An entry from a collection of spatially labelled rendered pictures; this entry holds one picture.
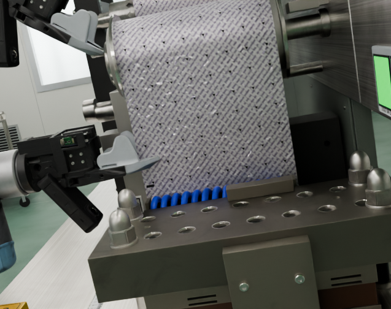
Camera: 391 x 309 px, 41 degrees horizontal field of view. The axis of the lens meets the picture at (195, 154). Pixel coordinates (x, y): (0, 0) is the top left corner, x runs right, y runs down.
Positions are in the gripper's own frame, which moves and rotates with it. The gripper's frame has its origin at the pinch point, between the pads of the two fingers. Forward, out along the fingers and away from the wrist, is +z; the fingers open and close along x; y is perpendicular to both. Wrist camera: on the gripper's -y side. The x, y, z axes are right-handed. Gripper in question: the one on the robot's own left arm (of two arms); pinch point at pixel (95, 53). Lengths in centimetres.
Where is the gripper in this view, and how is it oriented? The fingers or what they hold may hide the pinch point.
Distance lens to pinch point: 86.0
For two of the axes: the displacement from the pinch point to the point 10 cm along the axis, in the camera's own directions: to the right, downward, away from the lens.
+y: 4.8, -8.5, -2.3
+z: 8.7, 4.9, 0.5
